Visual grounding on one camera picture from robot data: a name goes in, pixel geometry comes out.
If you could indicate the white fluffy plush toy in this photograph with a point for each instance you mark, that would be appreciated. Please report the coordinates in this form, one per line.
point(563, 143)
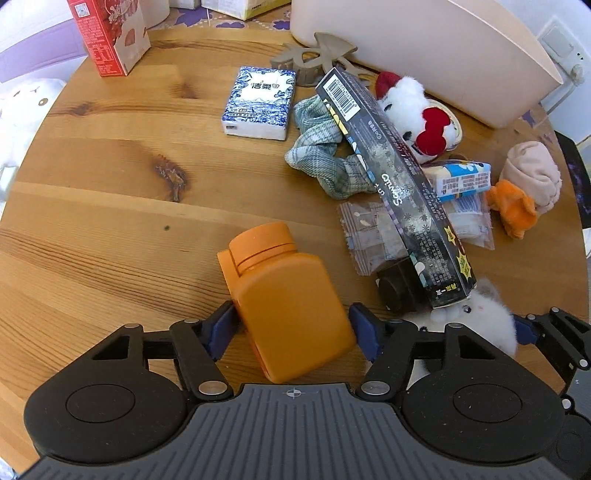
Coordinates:
point(483, 312)

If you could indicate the round tin with plant print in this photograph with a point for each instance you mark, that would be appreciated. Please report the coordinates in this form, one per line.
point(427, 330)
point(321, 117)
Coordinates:
point(451, 127)

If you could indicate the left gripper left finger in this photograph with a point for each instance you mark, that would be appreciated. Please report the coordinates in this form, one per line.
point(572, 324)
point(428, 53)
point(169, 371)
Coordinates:
point(198, 345)

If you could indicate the white wall socket switch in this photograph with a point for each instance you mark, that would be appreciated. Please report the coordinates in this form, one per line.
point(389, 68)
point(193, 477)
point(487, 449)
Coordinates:
point(566, 51)

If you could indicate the green plaid scrunchie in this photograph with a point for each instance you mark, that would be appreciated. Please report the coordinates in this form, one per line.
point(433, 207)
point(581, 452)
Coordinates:
point(315, 152)

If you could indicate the transparent snack packet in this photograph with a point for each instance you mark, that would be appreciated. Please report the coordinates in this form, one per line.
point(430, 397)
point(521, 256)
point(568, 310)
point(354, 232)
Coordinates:
point(371, 236)

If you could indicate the yellow soft tissue pack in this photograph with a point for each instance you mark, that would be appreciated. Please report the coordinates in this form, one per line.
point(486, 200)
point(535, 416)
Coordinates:
point(243, 9)

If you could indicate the beige hair claw clip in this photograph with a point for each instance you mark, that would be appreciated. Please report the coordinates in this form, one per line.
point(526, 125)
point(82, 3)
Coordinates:
point(310, 64)

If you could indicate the orange fleece scrunchie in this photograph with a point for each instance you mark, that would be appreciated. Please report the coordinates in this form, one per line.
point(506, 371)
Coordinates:
point(517, 209)

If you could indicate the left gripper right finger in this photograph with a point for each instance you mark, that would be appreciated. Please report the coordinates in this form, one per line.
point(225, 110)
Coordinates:
point(388, 346)

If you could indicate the long black cardboard box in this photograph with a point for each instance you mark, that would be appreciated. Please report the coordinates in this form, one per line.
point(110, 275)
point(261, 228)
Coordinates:
point(411, 201)

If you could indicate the Hello Kitty plush toy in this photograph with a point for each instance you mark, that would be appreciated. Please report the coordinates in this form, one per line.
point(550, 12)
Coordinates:
point(406, 105)

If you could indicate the red milk carton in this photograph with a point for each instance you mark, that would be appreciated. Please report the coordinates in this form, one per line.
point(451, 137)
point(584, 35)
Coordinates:
point(114, 33)

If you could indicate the cartoon print tissue pack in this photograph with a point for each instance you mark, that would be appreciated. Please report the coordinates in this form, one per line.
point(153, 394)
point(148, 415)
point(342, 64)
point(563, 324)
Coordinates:
point(455, 179)

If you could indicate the white sheep plush toy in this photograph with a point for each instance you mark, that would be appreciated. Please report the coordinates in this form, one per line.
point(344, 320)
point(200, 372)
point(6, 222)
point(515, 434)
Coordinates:
point(24, 106)

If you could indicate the orange plastic bottle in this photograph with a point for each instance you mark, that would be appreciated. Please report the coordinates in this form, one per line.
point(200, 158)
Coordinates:
point(291, 311)

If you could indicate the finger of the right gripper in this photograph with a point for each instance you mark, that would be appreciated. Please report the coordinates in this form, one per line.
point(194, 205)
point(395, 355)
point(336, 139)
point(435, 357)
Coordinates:
point(562, 338)

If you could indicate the blue white pocket tissue pack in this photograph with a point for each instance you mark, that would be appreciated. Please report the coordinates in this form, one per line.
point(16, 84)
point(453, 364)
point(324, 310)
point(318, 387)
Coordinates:
point(259, 103)

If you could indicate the small black round jar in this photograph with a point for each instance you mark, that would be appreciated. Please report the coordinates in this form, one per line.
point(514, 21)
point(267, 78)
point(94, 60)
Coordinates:
point(401, 289)

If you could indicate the clear packet of wipes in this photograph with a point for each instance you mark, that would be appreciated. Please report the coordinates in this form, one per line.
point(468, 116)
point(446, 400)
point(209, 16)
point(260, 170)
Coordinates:
point(471, 219)

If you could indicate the beige plastic storage basket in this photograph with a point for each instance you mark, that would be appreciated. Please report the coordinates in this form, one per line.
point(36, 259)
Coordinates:
point(475, 55)

